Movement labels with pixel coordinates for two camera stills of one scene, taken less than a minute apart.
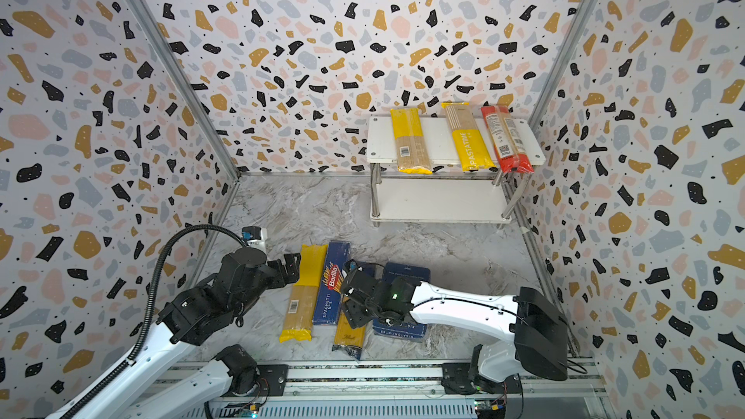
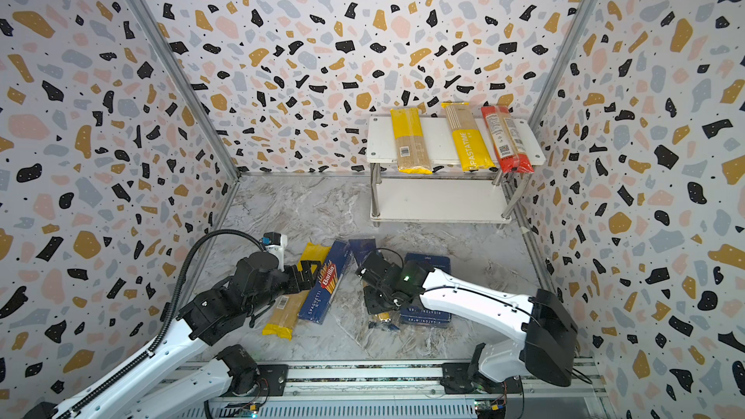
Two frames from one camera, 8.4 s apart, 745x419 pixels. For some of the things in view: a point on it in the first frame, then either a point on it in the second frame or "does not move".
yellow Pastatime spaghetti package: [474, 151] does not move
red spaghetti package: [510, 147] does not move
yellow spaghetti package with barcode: [412, 154] does not move
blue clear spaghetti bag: [348, 340] to [361, 248]
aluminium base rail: [412, 391] does not move
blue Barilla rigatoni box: [408, 329] to [415, 313]
